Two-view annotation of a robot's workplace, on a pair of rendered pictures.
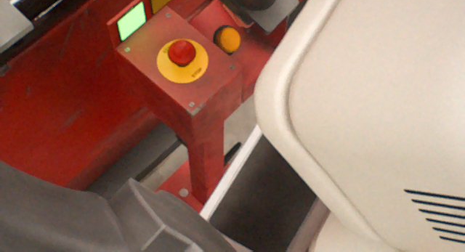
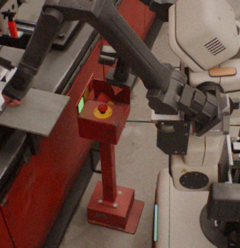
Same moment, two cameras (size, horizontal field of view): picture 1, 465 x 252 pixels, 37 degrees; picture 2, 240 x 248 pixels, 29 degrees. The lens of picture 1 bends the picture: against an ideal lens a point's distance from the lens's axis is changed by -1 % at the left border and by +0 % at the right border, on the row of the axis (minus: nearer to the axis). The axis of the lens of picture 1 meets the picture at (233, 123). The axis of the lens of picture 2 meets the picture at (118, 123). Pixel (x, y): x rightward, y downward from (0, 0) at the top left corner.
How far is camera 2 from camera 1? 0.98 m
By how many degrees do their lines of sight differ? 21
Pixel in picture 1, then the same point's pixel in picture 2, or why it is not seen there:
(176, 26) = (94, 103)
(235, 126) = not seen: hidden behind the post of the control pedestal
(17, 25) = (66, 98)
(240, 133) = not seen: hidden behind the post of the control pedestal
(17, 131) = (44, 171)
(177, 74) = (103, 115)
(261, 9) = (125, 80)
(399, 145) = (201, 34)
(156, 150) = (77, 195)
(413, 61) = (196, 21)
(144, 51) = (88, 114)
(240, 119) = not seen: hidden behind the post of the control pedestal
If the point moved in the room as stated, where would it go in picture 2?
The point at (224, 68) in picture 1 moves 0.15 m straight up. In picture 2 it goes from (118, 109) to (116, 80)
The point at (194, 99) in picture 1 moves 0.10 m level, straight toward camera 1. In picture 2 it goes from (113, 120) to (127, 137)
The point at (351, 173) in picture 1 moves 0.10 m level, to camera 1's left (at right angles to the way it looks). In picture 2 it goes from (193, 49) to (160, 59)
